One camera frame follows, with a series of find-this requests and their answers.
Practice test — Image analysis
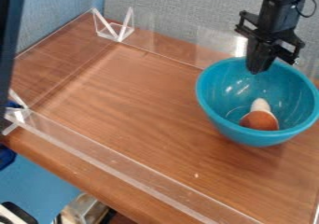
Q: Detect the clear acrylic back barrier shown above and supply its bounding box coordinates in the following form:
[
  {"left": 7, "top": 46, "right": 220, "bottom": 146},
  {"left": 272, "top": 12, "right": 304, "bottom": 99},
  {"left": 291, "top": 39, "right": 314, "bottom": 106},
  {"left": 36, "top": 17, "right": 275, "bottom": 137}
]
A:
[{"left": 123, "top": 14, "right": 319, "bottom": 82}]

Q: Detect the brown toy mushroom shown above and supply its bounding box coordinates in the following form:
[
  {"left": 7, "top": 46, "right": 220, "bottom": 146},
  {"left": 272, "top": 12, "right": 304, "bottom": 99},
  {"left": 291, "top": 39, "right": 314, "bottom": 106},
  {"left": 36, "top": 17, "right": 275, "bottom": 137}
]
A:
[{"left": 239, "top": 98, "right": 279, "bottom": 131}]

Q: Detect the black and white object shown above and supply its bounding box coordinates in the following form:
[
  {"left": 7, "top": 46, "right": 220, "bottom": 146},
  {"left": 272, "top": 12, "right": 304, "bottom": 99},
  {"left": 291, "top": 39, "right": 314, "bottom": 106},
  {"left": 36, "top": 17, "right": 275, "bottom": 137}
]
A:
[{"left": 0, "top": 202, "right": 39, "bottom": 224}]

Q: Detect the clear acrylic corner bracket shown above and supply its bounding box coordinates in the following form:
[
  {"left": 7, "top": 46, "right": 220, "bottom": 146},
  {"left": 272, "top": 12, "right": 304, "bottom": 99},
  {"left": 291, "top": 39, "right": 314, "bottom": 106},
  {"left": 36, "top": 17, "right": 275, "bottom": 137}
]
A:
[
  {"left": 91, "top": 7, "right": 135, "bottom": 42},
  {"left": 1, "top": 89, "right": 29, "bottom": 135}
]

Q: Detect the clear acrylic corner bracket back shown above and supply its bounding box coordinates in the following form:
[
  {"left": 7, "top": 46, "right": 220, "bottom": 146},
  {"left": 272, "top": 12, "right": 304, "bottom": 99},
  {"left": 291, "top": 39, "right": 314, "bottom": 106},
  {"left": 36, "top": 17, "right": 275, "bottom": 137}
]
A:
[{"left": 91, "top": 7, "right": 135, "bottom": 42}]

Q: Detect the blue cloth object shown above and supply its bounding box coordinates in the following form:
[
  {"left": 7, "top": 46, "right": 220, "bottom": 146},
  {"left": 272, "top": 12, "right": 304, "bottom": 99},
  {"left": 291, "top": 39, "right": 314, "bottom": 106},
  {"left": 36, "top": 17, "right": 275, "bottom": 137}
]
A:
[{"left": 0, "top": 100, "right": 21, "bottom": 171}]

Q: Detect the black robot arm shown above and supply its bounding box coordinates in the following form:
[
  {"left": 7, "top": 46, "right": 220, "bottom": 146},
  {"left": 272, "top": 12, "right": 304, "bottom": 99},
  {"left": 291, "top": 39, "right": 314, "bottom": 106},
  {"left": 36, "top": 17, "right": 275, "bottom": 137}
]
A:
[{"left": 235, "top": 0, "right": 318, "bottom": 74}]

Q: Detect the dark blue vertical post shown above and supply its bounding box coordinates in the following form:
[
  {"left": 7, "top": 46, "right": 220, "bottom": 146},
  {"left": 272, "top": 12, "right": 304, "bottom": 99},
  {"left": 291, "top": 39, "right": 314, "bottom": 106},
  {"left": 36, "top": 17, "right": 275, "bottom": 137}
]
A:
[{"left": 0, "top": 0, "right": 25, "bottom": 132}]

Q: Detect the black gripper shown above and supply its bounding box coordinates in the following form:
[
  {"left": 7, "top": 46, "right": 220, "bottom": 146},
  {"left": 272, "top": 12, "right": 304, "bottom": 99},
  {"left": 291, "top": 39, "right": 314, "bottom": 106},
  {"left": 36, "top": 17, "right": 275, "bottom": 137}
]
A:
[{"left": 235, "top": 10, "right": 306, "bottom": 73}]

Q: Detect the clear acrylic front barrier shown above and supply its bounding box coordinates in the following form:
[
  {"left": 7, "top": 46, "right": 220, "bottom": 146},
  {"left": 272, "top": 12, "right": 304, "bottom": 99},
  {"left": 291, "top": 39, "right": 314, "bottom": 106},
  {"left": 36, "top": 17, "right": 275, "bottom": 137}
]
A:
[{"left": 5, "top": 110, "right": 261, "bottom": 224}]

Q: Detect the clear acrylic barrier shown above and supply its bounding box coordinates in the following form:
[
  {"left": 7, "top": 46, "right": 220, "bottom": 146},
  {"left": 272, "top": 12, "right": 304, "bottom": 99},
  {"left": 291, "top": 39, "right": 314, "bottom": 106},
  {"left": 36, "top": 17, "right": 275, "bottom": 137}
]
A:
[
  {"left": 5, "top": 110, "right": 261, "bottom": 224},
  {"left": 123, "top": 14, "right": 319, "bottom": 82}
]

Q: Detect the blue plastic bowl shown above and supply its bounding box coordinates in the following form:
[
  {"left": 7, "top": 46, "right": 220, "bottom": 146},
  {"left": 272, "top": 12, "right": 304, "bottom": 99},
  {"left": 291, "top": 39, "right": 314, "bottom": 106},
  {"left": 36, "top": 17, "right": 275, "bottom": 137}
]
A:
[{"left": 196, "top": 57, "right": 319, "bottom": 147}]

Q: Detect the clear acrylic corner bracket front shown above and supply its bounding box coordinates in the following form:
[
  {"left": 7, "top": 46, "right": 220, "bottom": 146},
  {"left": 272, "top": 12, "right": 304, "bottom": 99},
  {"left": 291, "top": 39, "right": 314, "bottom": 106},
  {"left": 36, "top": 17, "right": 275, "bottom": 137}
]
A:
[{"left": 1, "top": 89, "right": 29, "bottom": 135}]

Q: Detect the grey metal frame below table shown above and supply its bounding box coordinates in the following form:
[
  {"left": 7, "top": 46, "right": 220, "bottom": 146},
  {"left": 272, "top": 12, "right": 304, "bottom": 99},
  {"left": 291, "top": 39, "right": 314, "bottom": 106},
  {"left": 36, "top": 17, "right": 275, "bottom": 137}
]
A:
[{"left": 53, "top": 193, "right": 109, "bottom": 224}]

